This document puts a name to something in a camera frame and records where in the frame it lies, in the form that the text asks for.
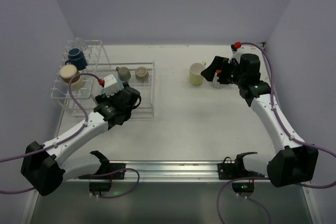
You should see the white patterned orange-inside mug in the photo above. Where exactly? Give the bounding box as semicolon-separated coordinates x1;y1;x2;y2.
211;70;224;89

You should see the pale yellow mug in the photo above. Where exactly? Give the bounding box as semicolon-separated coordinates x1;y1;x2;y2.
189;61;206;86

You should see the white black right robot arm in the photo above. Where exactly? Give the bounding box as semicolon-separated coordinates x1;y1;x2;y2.
201;54;318;187

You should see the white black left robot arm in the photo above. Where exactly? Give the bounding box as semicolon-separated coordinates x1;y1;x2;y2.
21;87;141;196

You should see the grey small cup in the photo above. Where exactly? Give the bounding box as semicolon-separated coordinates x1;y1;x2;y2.
116;67;131;82

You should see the speckled beige small cup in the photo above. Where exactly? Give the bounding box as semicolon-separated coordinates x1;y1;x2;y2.
134;67;149;81

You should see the cream brown mug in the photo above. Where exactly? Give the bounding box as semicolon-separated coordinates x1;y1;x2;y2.
59;65;85;91

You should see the dark blue mug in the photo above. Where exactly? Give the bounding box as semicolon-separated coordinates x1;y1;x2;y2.
65;48;88;71

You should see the clear glass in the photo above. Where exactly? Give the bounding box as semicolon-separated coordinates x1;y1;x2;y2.
74;37;86;50

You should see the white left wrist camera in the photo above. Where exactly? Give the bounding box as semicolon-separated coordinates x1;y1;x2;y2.
102;74;121;97

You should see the white wire dish rack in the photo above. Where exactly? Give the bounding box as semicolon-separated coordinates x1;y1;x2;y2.
96;61;155;120

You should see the white wire plate rack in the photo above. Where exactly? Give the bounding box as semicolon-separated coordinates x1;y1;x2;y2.
51;38;108;117

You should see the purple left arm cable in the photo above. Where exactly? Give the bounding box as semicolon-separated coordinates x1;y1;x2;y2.
0;73;104;195

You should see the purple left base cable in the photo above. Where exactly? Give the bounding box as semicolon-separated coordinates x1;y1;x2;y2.
90;167;140;199

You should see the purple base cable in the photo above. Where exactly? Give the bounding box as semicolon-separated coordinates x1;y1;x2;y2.
90;167;140;199
217;178;274;224

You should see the aluminium mounting rail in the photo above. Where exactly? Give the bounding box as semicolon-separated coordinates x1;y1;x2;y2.
65;159;274;183

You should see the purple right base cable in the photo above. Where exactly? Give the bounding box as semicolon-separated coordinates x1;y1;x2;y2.
217;178;274;224

